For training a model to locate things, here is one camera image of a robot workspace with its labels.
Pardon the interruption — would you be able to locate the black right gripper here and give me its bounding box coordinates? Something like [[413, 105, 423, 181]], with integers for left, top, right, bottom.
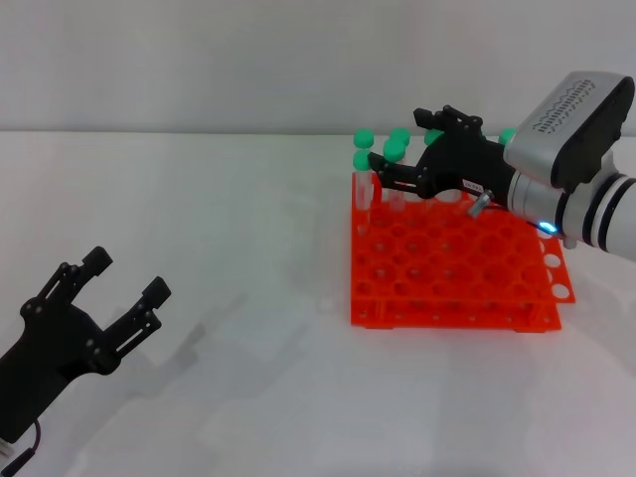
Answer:
[[367, 104, 519, 206]]

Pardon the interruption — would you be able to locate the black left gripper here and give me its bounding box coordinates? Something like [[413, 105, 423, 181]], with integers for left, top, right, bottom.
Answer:
[[0, 245, 173, 443]]

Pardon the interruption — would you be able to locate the orange test tube rack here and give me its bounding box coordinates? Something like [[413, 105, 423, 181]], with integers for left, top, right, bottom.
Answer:
[[349, 171, 578, 334]]

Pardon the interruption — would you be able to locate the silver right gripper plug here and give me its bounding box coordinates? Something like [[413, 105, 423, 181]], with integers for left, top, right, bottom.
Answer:
[[466, 189, 495, 220]]

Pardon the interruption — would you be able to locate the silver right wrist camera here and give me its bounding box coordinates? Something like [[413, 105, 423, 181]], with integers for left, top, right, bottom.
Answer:
[[502, 71, 636, 191]]

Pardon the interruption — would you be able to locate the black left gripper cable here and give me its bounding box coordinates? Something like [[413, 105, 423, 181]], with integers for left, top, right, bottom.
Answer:
[[0, 420, 43, 474]]

